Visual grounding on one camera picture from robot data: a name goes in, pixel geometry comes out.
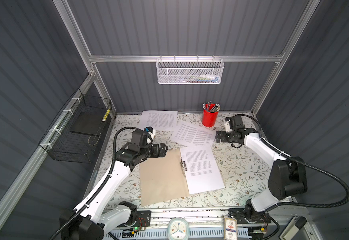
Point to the yellow marker in basket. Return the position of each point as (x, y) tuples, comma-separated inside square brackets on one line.
[(106, 114)]

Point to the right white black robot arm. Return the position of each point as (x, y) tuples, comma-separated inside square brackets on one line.
[(286, 178)]

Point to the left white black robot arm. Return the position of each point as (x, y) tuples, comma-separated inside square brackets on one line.
[(87, 221)]

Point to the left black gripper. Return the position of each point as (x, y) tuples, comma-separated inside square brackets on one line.
[(162, 150)]

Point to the black wire basket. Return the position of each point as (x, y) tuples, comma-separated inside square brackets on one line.
[(76, 136)]

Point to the top printed paper sheet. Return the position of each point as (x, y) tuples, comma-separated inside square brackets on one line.
[(158, 120)]

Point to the silver folder lever clip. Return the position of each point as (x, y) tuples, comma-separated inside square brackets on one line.
[(183, 165)]

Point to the large front printed sheet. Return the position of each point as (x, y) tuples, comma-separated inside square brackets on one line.
[(203, 174)]

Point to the left printed paper sheet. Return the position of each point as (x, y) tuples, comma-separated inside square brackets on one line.
[(190, 135)]

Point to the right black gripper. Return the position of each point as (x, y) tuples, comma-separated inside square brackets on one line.
[(222, 136)]

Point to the white wire mesh basket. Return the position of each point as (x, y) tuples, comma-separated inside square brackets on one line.
[(189, 71)]

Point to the red pen cup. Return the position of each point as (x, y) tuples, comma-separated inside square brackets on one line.
[(210, 113)]

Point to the brown kraft paper folder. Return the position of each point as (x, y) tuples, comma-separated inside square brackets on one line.
[(162, 179)]

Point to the black notebook in basket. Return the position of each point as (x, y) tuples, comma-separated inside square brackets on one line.
[(87, 124)]

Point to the black white stapler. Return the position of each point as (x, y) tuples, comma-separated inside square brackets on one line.
[(293, 227)]

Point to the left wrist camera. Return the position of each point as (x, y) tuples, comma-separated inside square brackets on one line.
[(143, 137)]

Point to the small card box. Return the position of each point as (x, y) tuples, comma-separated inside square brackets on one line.
[(230, 228)]

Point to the printed paper sheet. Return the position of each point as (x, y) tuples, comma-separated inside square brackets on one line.
[(190, 135), (158, 120)]

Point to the white desk clock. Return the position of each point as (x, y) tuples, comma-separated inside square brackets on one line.
[(178, 229)]

